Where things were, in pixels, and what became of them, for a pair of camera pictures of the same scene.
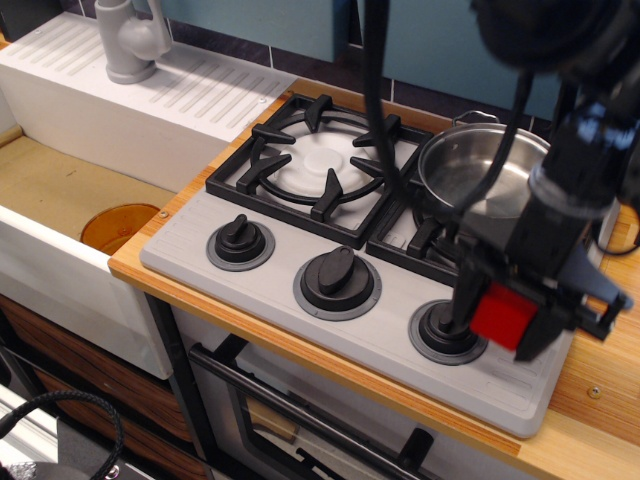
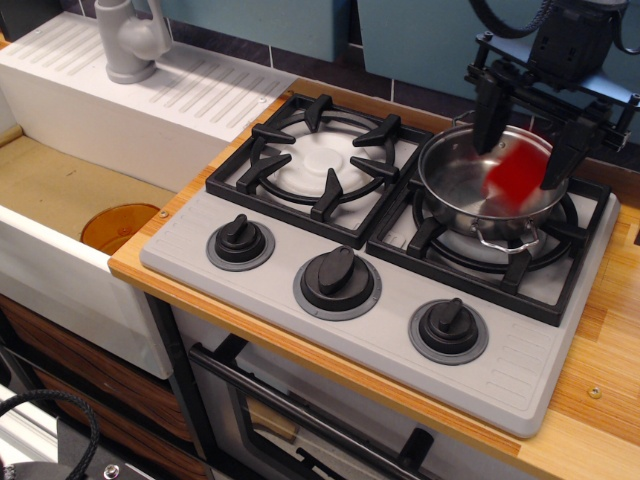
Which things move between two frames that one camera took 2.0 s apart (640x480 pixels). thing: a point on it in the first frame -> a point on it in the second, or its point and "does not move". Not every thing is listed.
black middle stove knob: (337, 286) does not move
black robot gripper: (532, 248) -> (563, 72)
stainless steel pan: (458, 165) does not move
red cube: (504, 316) -> (516, 176)
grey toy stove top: (405, 323) does not move
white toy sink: (75, 142) does not move
